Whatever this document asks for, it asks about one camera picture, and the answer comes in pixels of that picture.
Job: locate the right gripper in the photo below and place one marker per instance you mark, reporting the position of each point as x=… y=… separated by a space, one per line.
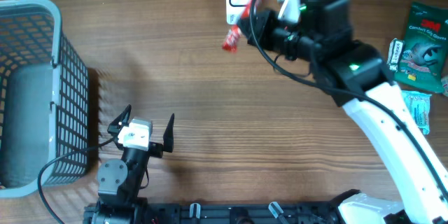
x=264 y=31

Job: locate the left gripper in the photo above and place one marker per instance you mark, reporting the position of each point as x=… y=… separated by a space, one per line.
x=157 y=150

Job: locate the red Nescafe coffee stick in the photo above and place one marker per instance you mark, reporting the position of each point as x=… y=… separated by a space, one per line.
x=234 y=34

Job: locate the green white gum box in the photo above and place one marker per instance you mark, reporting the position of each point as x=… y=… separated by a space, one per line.
x=394 y=54

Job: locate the green 3M gloves package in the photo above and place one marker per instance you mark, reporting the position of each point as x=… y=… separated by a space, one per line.
x=425 y=48

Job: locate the teal wet wipes pack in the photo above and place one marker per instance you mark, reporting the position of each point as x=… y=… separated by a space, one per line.
x=419 y=105

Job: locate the green lid jar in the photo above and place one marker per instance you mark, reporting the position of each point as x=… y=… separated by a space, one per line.
x=444 y=82

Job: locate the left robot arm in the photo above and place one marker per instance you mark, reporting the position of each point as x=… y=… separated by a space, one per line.
x=120 y=180

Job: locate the grey plastic shopping basket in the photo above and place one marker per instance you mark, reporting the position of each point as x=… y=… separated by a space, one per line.
x=44 y=99

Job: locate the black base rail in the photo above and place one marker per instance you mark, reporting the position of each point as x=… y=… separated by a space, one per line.
x=299 y=213

